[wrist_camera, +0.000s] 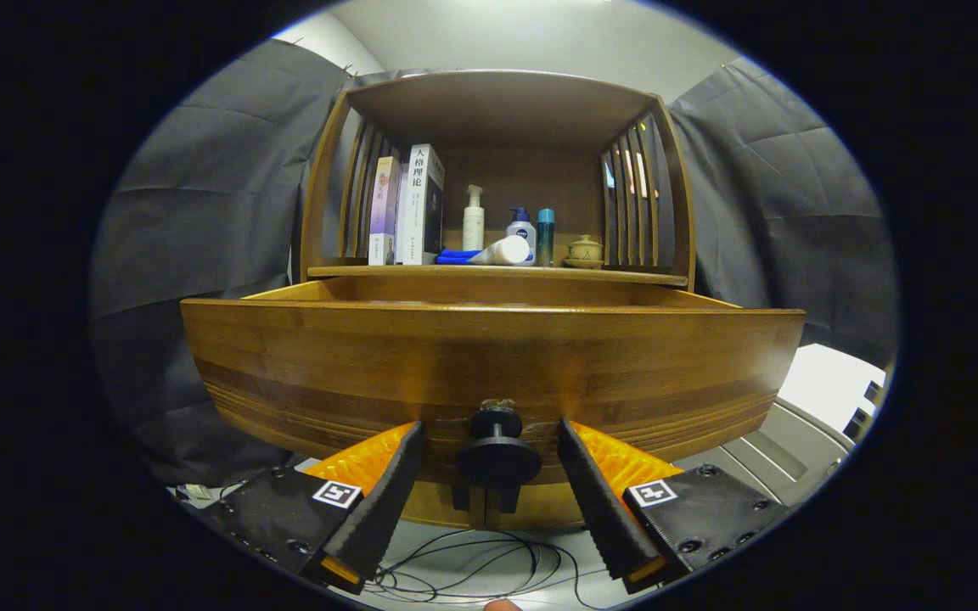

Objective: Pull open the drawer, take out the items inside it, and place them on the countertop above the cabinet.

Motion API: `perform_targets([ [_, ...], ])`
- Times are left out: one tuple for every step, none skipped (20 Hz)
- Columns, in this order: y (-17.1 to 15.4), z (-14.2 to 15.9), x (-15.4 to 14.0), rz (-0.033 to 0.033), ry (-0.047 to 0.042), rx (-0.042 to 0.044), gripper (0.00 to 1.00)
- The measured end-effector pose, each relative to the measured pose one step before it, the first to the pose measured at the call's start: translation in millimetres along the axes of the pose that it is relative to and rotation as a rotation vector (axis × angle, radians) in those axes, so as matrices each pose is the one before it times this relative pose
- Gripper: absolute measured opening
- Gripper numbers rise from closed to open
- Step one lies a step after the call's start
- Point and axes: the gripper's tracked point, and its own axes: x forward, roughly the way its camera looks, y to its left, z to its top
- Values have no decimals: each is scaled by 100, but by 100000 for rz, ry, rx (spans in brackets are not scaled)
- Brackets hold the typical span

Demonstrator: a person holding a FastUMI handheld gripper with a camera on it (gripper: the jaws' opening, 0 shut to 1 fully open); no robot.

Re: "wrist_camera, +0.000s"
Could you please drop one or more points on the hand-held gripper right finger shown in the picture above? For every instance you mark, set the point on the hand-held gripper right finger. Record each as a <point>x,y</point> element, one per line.
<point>599,501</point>

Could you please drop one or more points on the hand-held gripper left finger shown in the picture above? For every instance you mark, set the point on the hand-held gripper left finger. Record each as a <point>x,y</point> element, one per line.
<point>387,501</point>

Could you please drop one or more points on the black round drawer knob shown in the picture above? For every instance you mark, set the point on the black round drawer knob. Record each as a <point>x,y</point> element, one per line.
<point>497,458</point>

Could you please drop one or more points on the brown wooden drawer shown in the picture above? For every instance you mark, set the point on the brown wooden drawer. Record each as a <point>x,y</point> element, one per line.
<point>489,356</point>

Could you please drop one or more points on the white green tube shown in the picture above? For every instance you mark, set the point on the white green tube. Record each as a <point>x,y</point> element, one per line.
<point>504,252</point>

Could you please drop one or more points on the wooden cabinet door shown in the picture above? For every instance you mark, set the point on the wooden cabinet door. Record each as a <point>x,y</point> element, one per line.
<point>434,509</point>
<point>544,509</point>

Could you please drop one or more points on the wooden countertop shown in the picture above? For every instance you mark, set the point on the wooden countertop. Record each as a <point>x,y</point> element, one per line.
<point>608,276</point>

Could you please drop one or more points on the brown wooden cabinet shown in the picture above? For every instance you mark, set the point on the brown wooden cabinet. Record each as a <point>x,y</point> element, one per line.
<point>497,110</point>

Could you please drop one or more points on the white side furniture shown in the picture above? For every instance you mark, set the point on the white side furniture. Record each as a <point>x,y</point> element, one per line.
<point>820,390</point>

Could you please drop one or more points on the beige lidded teacup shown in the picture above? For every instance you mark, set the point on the beige lidded teacup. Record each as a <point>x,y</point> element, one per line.
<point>584,253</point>

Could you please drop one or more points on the blue folded cloth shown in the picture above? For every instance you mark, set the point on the blue folded cloth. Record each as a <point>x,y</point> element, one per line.
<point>451,255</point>

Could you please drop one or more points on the teal slim bottle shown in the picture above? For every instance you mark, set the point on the teal slim bottle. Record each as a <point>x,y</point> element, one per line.
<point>545,238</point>

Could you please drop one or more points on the white bottle blue cap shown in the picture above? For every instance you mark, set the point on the white bottle blue cap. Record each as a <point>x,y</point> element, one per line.
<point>521,225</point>

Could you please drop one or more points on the purple book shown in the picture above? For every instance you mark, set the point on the purple book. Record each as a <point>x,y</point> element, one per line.
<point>383,212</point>

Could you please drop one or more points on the thick white book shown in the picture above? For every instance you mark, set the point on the thick white book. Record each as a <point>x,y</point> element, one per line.
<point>414,212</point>

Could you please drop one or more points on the white pump bottle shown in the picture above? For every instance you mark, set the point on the white pump bottle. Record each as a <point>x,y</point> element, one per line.
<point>473,222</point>

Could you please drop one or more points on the black backdrop cloth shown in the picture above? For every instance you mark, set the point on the black backdrop cloth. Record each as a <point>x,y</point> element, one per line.
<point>217,221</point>

